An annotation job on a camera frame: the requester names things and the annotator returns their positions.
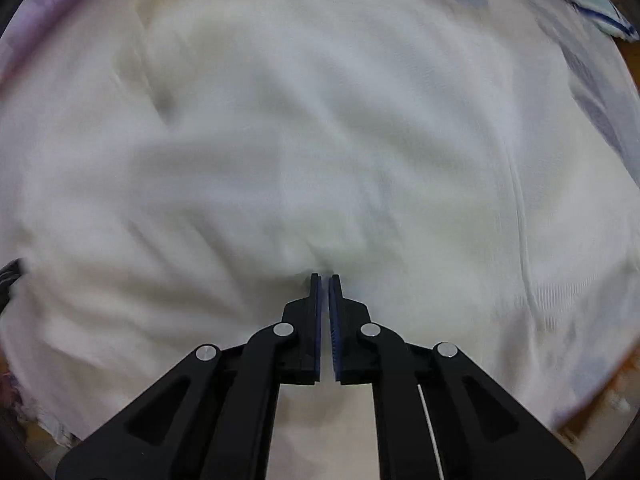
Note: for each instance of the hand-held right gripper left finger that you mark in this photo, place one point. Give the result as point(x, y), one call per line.
point(318, 332)

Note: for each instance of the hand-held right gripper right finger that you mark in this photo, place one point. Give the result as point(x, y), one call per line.
point(334, 332)

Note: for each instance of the large white garment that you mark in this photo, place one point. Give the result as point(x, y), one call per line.
point(310, 150)

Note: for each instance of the dark striped cloth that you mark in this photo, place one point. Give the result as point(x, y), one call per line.
point(9, 280)

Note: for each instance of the pale printed bed sheet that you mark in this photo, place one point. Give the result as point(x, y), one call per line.
point(592, 80)

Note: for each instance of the teal cloth with blue stripe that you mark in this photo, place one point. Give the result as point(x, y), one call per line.
point(595, 2)

